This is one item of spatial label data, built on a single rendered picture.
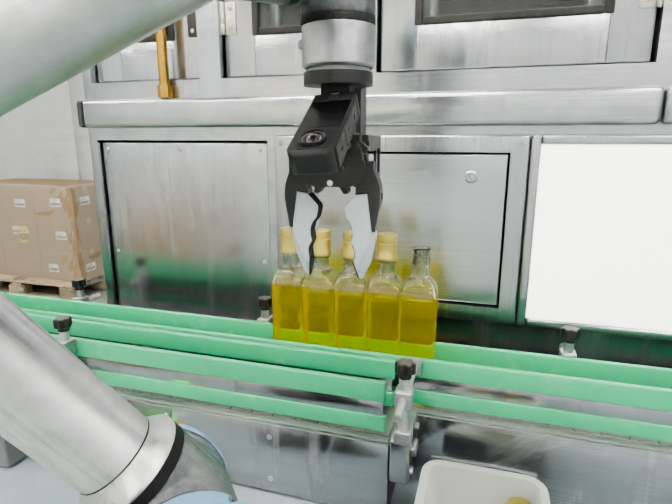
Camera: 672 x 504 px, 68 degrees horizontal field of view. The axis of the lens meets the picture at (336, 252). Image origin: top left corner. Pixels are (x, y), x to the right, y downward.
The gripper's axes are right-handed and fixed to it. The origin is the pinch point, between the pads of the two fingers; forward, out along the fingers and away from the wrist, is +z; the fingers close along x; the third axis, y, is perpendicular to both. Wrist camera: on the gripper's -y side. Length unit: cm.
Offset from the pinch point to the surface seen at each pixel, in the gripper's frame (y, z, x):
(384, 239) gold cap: 28.1, 2.6, 0.0
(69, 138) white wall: 342, -12, 368
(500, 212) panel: 42.6, -0.5, -17.9
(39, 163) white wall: 342, 12, 408
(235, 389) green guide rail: 16.6, 26.5, 21.8
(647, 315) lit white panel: 42, 16, -43
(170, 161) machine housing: 46, -8, 51
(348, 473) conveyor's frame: 14.4, 36.4, 2.0
